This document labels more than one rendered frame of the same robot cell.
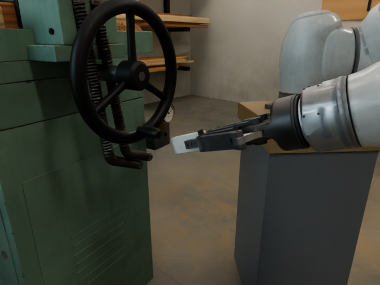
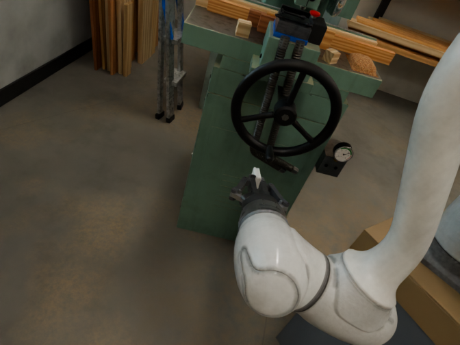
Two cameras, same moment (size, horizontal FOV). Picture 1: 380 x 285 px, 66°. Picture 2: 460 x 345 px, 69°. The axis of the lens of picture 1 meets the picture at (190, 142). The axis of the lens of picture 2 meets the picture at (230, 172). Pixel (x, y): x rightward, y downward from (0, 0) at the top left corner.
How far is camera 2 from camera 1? 0.56 m
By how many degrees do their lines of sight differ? 47
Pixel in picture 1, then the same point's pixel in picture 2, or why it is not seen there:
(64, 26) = (264, 58)
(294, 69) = (450, 213)
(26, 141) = (225, 107)
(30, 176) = (218, 125)
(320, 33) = not seen: outside the picture
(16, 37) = (249, 46)
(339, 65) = not seen: outside the picture
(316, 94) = (252, 205)
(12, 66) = (238, 62)
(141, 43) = (360, 85)
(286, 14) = not seen: outside the picture
